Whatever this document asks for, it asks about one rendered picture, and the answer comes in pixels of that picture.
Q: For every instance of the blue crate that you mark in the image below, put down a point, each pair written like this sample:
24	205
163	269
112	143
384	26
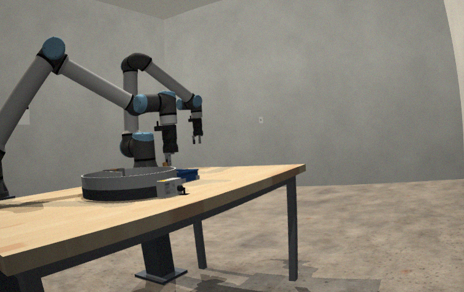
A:
187	174

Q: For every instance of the wooden table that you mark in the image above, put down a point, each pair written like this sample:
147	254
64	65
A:
94	218

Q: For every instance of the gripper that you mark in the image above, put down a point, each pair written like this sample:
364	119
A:
197	127
170	138

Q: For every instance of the white wall sheet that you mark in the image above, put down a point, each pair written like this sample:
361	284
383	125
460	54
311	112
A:
25	119

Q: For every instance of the grey turntable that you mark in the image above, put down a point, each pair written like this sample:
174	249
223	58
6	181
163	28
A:
114	184

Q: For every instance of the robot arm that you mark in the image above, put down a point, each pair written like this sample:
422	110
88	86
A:
90	83
131	85

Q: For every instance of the white control box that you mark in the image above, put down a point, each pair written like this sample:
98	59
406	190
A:
167	187

